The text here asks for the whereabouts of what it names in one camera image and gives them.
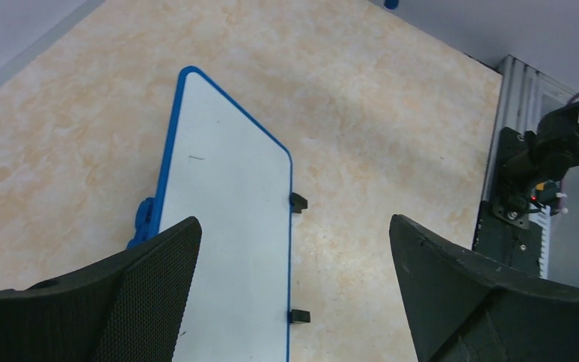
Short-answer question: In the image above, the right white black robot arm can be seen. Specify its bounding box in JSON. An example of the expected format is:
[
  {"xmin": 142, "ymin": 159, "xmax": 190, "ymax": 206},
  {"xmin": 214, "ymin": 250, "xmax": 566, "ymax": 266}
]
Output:
[{"xmin": 490, "ymin": 102, "xmax": 579, "ymax": 228}]

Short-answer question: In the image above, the aluminium frame rail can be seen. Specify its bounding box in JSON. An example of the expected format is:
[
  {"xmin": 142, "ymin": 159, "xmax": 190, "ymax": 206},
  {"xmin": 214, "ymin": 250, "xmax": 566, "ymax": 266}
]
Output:
[{"xmin": 481, "ymin": 55, "xmax": 575, "ymax": 201}]

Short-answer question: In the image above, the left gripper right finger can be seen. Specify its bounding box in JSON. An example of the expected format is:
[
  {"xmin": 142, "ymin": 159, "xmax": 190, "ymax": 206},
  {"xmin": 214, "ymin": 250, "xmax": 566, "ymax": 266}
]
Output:
[{"xmin": 389, "ymin": 214, "xmax": 579, "ymax": 361}]

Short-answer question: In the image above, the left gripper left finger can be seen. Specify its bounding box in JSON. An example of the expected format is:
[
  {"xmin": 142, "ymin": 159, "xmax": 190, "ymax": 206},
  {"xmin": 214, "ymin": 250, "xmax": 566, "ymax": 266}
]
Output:
[{"xmin": 0, "ymin": 217, "xmax": 202, "ymax": 361}]

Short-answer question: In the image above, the white slotted cable duct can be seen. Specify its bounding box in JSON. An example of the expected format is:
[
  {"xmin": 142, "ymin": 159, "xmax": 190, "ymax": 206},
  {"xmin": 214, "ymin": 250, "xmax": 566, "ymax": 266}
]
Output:
[{"xmin": 536, "ymin": 205, "xmax": 551, "ymax": 279}]

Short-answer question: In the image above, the blue framed whiteboard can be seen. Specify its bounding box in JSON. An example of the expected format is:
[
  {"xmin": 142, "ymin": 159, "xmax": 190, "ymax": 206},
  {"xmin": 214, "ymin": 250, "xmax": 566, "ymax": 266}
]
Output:
[{"xmin": 129, "ymin": 66, "xmax": 305, "ymax": 361}]

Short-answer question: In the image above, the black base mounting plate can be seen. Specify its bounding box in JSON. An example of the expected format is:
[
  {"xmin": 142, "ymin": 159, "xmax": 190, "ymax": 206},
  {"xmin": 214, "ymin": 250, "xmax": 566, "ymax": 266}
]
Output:
[{"xmin": 471, "ymin": 127, "xmax": 544, "ymax": 277}]

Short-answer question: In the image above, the blue toy brick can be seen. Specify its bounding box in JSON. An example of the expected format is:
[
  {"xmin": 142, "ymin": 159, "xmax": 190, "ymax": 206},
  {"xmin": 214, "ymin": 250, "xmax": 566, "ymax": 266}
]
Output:
[{"xmin": 383, "ymin": 0, "xmax": 400, "ymax": 11}]

